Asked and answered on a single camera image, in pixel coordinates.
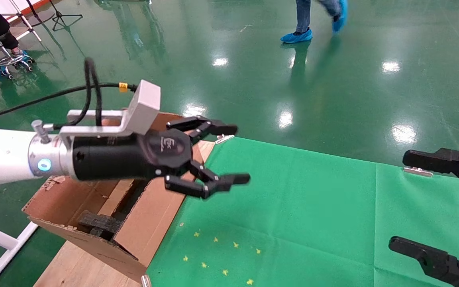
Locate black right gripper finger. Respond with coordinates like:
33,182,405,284
388,236,459,287
402,147,459,199

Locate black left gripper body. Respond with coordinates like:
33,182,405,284
71,128,194,182

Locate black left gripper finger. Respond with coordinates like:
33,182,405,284
166,115,239,145
164,161,251,199

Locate large open cardboard carton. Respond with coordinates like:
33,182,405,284
22,112,216,283

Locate black foam block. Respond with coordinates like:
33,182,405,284
78,210,123,240

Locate green table cloth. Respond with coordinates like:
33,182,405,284
146,137,459,287

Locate walking person in jeans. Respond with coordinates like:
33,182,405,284
295,0,341,34

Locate chrome wheeled stool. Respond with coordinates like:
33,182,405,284
0,34,35,80

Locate black tripod stand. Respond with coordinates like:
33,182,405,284
48,0,84,32

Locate black round base stand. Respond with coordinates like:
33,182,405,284
24,0,55,28

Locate white board with orange edge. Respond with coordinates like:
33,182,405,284
0,0,51,17

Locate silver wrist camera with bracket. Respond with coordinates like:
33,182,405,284
59,79,161,138

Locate thick black looped cable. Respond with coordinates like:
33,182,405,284
54,57,103,130

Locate black cable with yellow tag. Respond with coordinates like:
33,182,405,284
0,82,139,124

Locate white metal stand frame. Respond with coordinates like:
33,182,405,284
0,0,43,43

